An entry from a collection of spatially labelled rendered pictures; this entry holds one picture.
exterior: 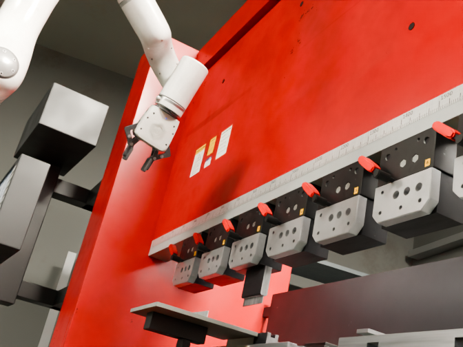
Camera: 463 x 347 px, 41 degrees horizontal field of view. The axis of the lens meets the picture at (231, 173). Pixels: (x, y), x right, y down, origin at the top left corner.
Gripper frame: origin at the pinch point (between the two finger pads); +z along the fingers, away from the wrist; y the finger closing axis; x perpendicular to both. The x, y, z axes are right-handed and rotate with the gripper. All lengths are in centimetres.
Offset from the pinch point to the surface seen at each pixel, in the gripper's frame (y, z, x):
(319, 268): 227, -10, 237
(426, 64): 23, -43, -65
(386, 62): 23, -45, -51
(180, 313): 17.5, 25.4, -37.4
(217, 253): 33.8, 10.8, -2.9
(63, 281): 70, 91, 268
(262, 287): 36.9, 11.6, -29.5
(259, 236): 31.5, 1.1, -24.4
